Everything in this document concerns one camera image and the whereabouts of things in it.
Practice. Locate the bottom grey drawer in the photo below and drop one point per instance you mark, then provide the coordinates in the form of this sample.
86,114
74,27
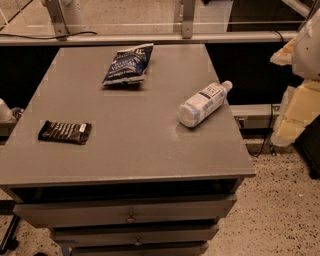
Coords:
162,249

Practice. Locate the metal drawer knob top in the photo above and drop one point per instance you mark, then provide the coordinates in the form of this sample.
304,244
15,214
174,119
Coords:
130,218

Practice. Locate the grey metal side bracket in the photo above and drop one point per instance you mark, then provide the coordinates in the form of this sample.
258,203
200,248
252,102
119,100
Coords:
259,116

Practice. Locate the grey metal rail frame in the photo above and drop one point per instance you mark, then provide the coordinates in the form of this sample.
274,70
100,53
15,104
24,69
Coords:
124,22

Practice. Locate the grey drawer cabinet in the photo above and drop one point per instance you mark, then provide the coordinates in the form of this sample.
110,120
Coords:
137,147

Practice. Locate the grey drawer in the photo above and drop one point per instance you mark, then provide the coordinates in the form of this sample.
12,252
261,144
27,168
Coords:
149,234
110,212
162,249

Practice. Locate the top grey drawer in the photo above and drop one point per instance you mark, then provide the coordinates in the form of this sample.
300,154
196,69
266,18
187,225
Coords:
110,212

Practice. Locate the middle grey drawer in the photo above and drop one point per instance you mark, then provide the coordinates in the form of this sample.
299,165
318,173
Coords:
149,234

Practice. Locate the black snack bar wrapper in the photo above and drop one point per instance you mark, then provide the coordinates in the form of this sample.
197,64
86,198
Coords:
61,132

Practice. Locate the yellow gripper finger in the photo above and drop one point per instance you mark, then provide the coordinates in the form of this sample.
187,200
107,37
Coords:
284,56
299,107

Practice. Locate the white object at left edge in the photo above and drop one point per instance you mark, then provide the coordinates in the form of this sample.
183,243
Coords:
5,112

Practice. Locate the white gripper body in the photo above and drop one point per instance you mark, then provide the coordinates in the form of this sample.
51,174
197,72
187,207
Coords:
307,53

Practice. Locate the blue chip bag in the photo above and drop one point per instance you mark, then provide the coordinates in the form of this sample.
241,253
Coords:
129,65

